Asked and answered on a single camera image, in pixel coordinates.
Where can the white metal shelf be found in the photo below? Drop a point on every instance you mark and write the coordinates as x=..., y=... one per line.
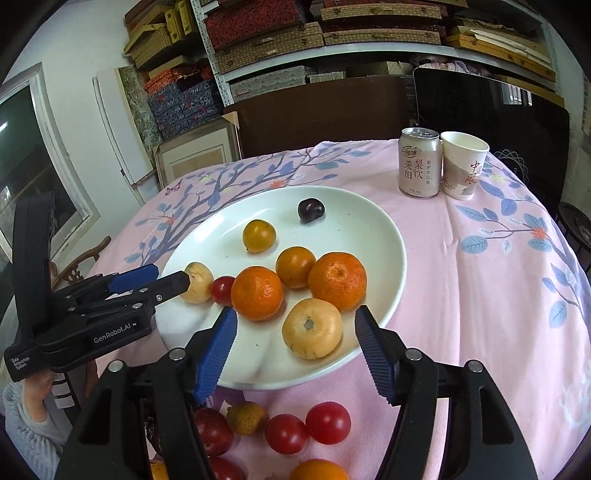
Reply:
x=220, y=78

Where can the black glass panel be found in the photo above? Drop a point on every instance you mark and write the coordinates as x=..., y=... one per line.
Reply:
x=461, y=101

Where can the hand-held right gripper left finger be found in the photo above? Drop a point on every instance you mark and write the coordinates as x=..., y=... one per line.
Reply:
x=217, y=355

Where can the silver drink can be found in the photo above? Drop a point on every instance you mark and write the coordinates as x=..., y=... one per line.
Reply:
x=418, y=166

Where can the wooden chair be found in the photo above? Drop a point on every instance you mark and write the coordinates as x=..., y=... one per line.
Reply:
x=74, y=273

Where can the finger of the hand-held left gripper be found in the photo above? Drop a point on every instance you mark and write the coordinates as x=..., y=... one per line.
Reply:
x=171, y=284
x=136, y=279

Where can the pile of blue patterned boxes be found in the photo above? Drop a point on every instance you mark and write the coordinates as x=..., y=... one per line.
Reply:
x=184, y=106

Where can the person's left forearm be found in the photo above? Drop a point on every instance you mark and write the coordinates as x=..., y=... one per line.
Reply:
x=23, y=424

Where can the dark window with white frame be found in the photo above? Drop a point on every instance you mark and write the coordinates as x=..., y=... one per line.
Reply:
x=18, y=138

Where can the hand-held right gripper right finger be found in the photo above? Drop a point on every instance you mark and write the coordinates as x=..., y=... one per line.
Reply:
x=376, y=355

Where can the pile of tan woven cases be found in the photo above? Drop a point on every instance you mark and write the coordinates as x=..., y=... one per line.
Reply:
x=152, y=46

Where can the red patterned box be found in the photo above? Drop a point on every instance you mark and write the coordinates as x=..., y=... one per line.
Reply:
x=249, y=21

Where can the greenish orange tangerine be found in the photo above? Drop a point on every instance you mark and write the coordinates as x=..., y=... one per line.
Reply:
x=259, y=236

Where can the dark red plum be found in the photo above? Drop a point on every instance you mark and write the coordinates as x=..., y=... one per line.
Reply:
x=212, y=430

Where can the pink deer print tablecloth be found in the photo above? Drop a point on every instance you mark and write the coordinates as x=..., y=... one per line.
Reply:
x=485, y=300

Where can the black round stand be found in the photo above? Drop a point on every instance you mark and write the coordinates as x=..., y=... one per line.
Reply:
x=575, y=217

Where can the small dark purple plum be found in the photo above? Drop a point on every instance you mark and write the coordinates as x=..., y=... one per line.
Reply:
x=310, y=210

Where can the printed paper cup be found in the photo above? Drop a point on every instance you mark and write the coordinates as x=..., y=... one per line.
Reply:
x=461, y=170

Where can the white board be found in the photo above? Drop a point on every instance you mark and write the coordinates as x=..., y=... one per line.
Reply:
x=115, y=120

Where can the marbled stone board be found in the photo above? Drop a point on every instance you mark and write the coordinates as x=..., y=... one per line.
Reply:
x=138, y=106

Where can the wooden picture frame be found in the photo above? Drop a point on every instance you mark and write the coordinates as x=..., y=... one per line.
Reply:
x=194, y=159

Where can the yellow orange tomato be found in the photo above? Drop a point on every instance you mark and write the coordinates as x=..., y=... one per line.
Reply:
x=158, y=471

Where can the person's left hand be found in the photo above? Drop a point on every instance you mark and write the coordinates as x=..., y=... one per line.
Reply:
x=39, y=385

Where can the shelf with woven boxes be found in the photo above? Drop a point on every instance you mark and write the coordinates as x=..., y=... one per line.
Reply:
x=268, y=46

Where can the red cherry tomato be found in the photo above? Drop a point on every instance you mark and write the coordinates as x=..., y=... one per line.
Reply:
x=227, y=470
x=222, y=290
x=286, y=434
x=328, y=422

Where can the brown wooden board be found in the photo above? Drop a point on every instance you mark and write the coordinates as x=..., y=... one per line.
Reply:
x=323, y=115

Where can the pink cloth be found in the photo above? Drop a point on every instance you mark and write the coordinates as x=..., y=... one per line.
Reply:
x=461, y=67

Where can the white plate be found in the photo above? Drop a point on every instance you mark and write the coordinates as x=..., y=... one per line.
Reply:
x=351, y=230

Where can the large pale yellow pepino melon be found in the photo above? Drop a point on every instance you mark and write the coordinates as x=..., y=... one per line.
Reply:
x=312, y=328

